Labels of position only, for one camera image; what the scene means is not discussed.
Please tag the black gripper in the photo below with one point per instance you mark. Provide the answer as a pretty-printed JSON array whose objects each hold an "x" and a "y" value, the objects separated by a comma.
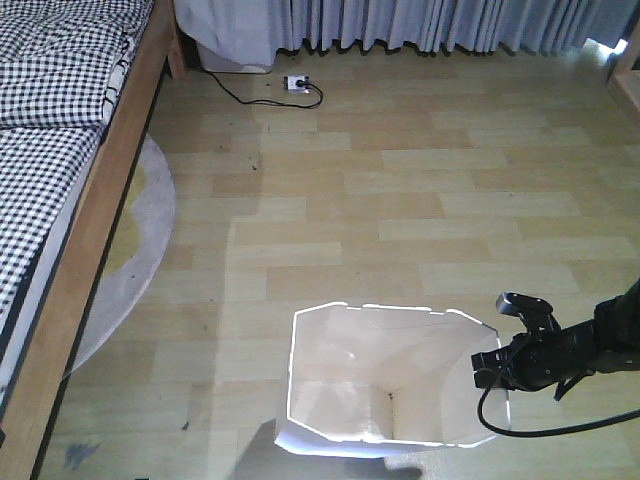
[{"x": 531, "y": 365}]

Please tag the white plastic trash bin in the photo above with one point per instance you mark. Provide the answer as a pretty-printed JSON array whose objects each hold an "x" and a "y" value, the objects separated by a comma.
[{"x": 376, "y": 381}]

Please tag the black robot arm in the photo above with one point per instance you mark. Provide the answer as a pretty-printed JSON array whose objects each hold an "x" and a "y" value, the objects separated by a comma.
[{"x": 615, "y": 331}]

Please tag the grey pleated curtain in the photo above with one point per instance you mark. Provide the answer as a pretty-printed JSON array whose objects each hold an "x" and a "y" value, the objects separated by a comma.
[{"x": 545, "y": 27}]

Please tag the floor power socket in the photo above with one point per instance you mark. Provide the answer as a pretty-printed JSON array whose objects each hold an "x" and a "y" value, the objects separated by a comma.
[{"x": 297, "y": 83}]

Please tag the grey round rug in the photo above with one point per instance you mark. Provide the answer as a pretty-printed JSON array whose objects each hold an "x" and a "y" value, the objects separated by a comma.
[{"x": 137, "y": 248}]

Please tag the white sheer curtain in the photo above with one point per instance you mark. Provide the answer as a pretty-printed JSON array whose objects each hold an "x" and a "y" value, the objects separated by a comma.
[{"x": 230, "y": 36}]

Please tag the black white checkered bedding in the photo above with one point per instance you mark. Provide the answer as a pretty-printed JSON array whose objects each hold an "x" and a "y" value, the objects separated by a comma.
[{"x": 63, "y": 64}]

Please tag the gripper mounted camera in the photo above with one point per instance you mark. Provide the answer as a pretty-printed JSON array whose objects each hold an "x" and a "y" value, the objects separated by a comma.
[{"x": 536, "y": 314}]

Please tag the wooden bed frame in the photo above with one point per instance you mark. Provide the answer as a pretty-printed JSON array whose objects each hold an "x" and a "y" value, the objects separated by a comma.
[{"x": 40, "y": 386}]

